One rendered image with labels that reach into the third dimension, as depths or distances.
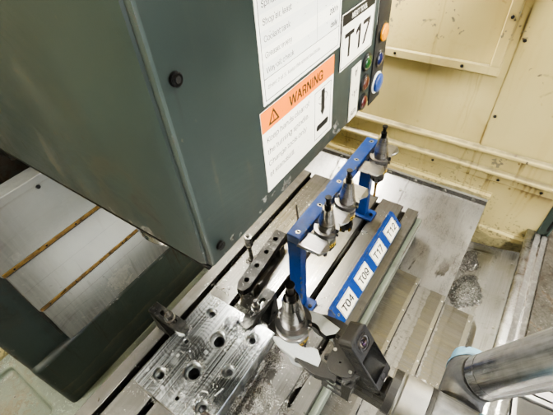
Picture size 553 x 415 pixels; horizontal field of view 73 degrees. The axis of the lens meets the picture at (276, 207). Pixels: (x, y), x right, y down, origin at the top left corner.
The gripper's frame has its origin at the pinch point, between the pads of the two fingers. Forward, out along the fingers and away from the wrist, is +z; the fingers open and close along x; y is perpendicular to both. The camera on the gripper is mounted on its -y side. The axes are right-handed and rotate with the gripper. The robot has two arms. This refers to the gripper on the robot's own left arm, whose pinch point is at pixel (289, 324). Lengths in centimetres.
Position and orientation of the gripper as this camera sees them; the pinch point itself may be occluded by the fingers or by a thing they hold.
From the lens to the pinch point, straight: 69.2
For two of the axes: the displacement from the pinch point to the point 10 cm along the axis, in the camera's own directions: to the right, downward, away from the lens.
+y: 0.6, 7.0, 7.1
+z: -8.3, -3.6, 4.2
